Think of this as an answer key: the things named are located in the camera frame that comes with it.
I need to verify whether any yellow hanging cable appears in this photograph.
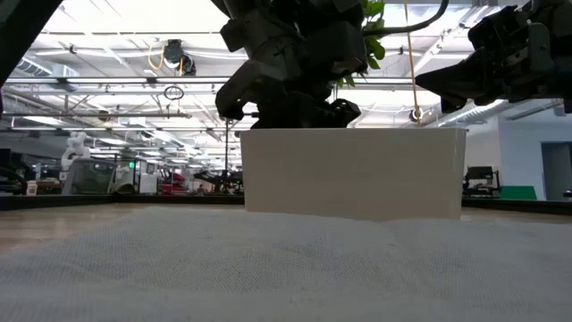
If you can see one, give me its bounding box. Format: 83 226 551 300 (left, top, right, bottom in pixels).
403 0 424 130

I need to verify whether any green board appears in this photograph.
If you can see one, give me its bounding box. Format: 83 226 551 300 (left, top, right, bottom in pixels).
500 186 538 201

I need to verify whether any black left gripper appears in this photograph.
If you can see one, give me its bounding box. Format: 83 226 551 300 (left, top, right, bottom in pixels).
209 0 370 130

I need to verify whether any dark blue door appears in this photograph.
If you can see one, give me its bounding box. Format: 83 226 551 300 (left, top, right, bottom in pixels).
540 141 572 201

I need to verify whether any ceiling cable reel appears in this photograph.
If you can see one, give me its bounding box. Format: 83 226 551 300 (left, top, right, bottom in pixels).
161 38 198 77

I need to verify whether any grey cabinet machine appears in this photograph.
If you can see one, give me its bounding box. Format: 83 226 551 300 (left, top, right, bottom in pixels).
61 158 120 197

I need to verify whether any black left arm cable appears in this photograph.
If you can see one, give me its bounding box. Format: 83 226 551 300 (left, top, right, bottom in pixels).
362 0 450 38

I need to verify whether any grey plastic tupperware bin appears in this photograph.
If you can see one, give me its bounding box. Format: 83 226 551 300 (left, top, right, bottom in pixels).
240 128 467 224

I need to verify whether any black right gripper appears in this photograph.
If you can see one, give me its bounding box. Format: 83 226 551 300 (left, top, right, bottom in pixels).
415 0 572 114

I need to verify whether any black tripod stand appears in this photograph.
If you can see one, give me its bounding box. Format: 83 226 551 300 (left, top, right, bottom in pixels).
213 116 245 197

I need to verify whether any green plant in black pot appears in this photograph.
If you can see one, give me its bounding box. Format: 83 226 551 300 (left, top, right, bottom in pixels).
337 0 386 89

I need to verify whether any black hanging cable loop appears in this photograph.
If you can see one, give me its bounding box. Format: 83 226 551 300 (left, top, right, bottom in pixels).
163 85 185 102

